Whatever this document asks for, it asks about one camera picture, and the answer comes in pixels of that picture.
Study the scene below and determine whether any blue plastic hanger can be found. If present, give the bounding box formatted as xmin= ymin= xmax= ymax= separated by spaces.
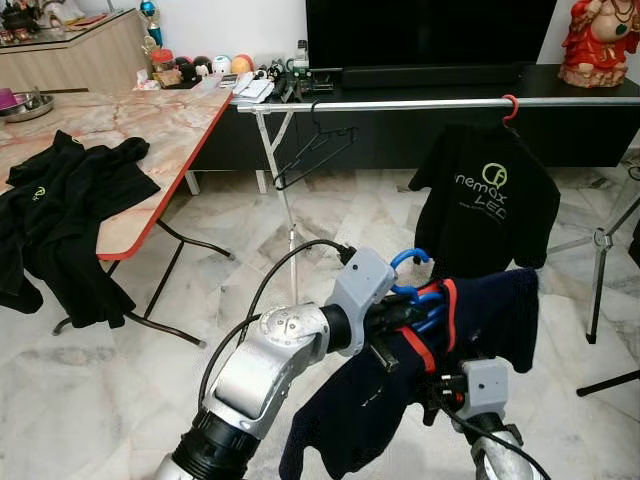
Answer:
xmin=388 ymin=248 xmax=451 ymax=336

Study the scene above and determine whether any navy shirt with red collar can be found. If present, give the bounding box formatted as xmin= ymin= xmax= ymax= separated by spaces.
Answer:
xmin=278 ymin=266 xmax=541 ymax=480

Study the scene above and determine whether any red plastic hanger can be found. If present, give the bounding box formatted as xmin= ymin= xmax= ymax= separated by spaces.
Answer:
xmin=500 ymin=94 xmax=521 ymax=126

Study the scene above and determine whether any black shirt with green logo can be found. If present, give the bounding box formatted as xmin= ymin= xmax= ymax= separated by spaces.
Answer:
xmin=408 ymin=120 xmax=561 ymax=281

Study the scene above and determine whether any silver metal clothes rack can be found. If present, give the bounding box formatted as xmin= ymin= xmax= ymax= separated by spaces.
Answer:
xmin=238 ymin=95 xmax=640 ymax=398

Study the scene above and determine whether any black soundbar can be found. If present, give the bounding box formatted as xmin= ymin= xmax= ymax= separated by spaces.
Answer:
xmin=342 ymin=63 xmax=523 ymax=89

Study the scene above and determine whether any black TV console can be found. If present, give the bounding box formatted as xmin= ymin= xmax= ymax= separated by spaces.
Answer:
xmin=190 ymin=65 xmax=640 ymax=171

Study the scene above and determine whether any stack of papers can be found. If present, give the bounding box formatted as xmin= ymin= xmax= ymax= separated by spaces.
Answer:
xmin=232 ymin=75 xmax=276 ymax=104

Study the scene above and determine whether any black television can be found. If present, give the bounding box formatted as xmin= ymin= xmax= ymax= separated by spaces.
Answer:
xmin=305 ymin=0 xmax=558 ymax=69

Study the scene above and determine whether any red laughing Buddha statue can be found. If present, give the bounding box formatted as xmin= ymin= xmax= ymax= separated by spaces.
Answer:
xmin=558 ymin=0 xmax=640 ymax=89

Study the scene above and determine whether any black round figurine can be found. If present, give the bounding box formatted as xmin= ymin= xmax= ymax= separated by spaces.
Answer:
xmin=175 ymin=57 xmax=213 ymax=81

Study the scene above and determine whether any black hooded garment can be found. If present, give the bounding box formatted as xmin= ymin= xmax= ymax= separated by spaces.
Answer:
xmin=0 ymin=130 xmax=161 ymax=329

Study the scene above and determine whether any marble table with red edge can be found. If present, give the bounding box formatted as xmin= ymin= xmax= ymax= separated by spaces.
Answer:
xmin=0 ymin=85 xmax=236 ymax=346

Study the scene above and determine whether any jar with red lid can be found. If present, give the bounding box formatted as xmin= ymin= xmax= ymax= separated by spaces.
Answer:
xmin=152 ymin=48 xmax=179 ymax=86

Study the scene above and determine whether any blue and gold trophy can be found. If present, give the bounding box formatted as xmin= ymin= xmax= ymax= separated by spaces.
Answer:
xmin=140 ymin=0 xmax=163 ymax=49

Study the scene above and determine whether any wooden drawer cabinet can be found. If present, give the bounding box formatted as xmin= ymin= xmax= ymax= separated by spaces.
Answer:
xmin=0 ymin=8 xmax=151 ymax=96

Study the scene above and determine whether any steel bowl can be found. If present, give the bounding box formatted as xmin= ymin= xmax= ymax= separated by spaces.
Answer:
xmin=0 ymin=88 xmax=56 ymax=123

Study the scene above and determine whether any red envelope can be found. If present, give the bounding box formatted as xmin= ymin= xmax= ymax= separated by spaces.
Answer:
xmin=65 ymin=12 xmax=109 ymax=28

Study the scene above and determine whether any black teapot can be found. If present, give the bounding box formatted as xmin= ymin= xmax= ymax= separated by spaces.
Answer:
xmin=0 ymin=0 xmax=41 ymax=31

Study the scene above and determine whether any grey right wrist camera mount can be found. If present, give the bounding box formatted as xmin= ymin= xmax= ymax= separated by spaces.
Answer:
xmin=462 ymin=358 xmax=514 ymax=421

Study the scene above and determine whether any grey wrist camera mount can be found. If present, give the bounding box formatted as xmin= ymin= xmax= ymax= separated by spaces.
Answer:
xmin=462 ymin=358 xmax=514 ymax=421
xmin=325 ymin=248 xmax=398 ymax=331

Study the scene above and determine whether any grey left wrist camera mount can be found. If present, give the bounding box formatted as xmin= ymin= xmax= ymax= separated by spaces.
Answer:
xmin=325 ymin=248 xmax=398 ymax=331

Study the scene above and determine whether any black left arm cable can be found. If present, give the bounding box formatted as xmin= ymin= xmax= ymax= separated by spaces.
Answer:
xmin=198 ymin=238 xmax=356 ymax=411

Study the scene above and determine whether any black wire hanger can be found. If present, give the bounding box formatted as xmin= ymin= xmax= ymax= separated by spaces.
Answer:
xmin=273 ymin=100 xmax=358 ymax=192

